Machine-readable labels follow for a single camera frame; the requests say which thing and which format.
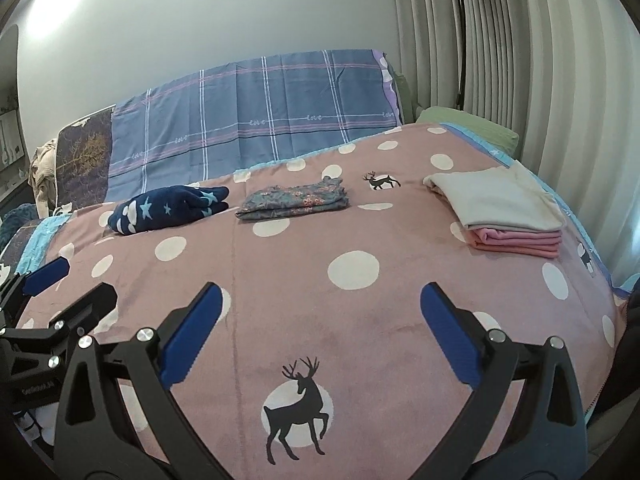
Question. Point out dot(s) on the pink polka dot deer blanket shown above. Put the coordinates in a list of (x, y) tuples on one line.
[(322, 366)]

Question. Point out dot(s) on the grey pleated curtain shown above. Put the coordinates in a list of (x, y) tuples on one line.
[(562, 74)]

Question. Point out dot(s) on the blue plaid headboard cover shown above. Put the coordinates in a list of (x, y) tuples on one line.
[(240, 115)]

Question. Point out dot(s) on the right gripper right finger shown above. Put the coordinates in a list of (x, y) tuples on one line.
[(546, 437)]

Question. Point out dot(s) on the folded white cloth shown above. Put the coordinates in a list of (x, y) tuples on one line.
[(498, 198)]

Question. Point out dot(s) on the navy star fleece garment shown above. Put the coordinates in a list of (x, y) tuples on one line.
[(165, 208)]

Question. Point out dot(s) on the dark tree print pillow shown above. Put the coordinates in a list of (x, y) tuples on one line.
[(82, 158)]

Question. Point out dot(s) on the green pillow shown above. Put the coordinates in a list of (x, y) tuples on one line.
[(497, 135)]

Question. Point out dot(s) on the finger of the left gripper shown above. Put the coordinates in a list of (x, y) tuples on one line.
[(79, 319), (22, 287)]

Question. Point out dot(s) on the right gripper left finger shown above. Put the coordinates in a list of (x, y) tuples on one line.
[(94, 434)]

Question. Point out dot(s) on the folded pink cloth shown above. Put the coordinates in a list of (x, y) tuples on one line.
[(536, 244)]

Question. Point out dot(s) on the light blue fuzzy blanket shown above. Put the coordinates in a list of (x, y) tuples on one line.
[(36, 248)]

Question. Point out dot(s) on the beige clothes pile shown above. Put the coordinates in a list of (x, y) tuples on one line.
[(41, 178)]

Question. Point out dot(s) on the teal floral garment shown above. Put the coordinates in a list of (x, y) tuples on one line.
[(276, 202)]

